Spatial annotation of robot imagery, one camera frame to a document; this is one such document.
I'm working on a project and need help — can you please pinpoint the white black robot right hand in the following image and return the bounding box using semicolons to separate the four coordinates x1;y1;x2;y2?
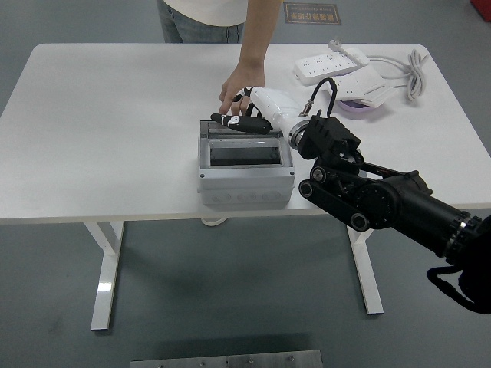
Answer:
209;86;305;135

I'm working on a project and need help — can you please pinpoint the person's left hand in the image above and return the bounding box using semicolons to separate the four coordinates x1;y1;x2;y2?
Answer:
219;64;266;116

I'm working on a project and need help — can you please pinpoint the red object at floor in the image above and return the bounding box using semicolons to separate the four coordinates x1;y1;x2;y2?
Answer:
470;0;491;19

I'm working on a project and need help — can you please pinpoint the black robot strap loop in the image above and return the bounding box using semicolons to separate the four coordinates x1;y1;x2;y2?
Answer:
427;264;476;307

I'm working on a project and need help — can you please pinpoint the white table leg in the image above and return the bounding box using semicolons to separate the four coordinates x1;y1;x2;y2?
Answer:
344;225;385;316
83;221;126;331

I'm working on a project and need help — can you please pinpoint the white power cord with plug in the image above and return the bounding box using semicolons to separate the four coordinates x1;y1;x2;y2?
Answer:
328;35;430;104

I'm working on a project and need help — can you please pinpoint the person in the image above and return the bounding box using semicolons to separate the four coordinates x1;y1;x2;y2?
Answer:
156;0;246;44

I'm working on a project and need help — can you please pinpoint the white switch panel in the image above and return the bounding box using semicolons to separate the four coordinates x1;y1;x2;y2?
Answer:
358;86;395;108

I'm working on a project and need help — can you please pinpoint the white power strip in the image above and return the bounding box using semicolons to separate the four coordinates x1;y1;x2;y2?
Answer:
293;51;364;86

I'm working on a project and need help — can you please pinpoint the grey electrical box clear lid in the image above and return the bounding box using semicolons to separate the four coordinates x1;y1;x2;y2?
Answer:
197;119;295;205

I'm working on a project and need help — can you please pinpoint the grey metal plate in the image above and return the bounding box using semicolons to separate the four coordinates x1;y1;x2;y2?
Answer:
130;349;324;368

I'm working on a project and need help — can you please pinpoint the white wall socket panel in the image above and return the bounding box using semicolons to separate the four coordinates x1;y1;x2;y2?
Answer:
324;72;387;102

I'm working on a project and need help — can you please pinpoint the purple round bowl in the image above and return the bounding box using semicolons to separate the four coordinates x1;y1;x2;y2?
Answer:
336;97;379;115

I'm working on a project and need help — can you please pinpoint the brown floor sign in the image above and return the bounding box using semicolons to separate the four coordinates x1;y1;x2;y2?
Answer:
283;2;342;27

